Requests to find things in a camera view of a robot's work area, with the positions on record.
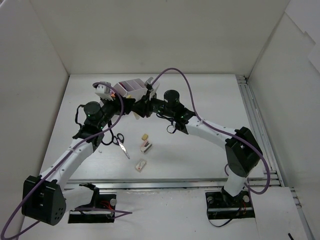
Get tan eraser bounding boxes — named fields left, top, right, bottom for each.
left=141, top=134, right=149, bottom=140

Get black handled scissors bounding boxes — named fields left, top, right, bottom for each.
left=112, top=133, right=130, bottom=159

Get pink white stapler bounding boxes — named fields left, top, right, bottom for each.
left=140, top=140, right=153, bottom=154

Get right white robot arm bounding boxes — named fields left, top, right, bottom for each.
left=132, top=90, right=263, bottom=206

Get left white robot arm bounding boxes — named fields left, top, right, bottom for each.
left=21, top=96, right=135, bottom=226

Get white pink desk organizer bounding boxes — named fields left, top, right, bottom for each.
left=113, top=78, right=148, bottom=102

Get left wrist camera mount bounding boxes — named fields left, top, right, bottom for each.
left=93, top=81, right=114, bottom=101

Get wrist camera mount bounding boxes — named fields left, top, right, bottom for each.
left=144, top=76, right=160, bottom=94
left=93, top=81, right=114, bottom=101

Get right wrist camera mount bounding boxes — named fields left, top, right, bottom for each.
left=144, top=76, right=160, bottom=94

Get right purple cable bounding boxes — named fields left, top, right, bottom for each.
left=152, top=67, right=272, bottom=196

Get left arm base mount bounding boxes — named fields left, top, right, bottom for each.
left=68, top=194, right=117, bottom=224

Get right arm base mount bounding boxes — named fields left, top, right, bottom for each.
left=205, top=190, right=255, bottom=220

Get aluminium rail frame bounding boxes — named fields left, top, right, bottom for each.
left=37, top=74, right=301, bottom=208

